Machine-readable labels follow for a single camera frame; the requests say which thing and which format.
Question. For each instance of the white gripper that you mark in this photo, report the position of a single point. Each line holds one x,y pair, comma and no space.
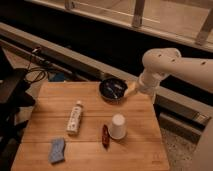
147,83

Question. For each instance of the white plastic bottle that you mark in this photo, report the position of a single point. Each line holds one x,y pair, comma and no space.
75,118

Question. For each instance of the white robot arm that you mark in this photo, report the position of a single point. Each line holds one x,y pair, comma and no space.
158,64

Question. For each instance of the dark ceramic bowl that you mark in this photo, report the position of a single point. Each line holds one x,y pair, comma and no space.
112,89

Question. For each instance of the white paper cup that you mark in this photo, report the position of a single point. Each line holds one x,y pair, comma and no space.
117,127

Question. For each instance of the dark red pocket knife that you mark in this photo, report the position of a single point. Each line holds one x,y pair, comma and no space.
105,136

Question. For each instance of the wooden table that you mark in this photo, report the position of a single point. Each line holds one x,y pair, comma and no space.
141,149

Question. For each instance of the blue sponge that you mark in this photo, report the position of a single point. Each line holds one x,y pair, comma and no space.
56,153

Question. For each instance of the black chair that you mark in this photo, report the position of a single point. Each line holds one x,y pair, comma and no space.
13,96

